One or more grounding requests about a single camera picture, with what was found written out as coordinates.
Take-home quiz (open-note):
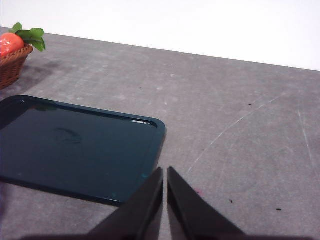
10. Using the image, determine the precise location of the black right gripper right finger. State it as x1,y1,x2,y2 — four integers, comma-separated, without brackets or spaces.
166,166,251,240

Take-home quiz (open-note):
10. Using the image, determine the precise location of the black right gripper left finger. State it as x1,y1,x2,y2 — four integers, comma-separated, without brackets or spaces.
82,166,164,240

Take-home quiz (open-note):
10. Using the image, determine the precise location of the brown woven wicker basket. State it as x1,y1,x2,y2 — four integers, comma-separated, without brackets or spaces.
0,43,34,91

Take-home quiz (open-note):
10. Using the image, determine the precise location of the dark green rectangular tray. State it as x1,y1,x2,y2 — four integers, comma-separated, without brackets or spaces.
0,94,167,207

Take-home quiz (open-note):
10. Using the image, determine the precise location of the orange carrot with green leaves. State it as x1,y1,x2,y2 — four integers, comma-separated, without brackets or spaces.
0,22,47,59

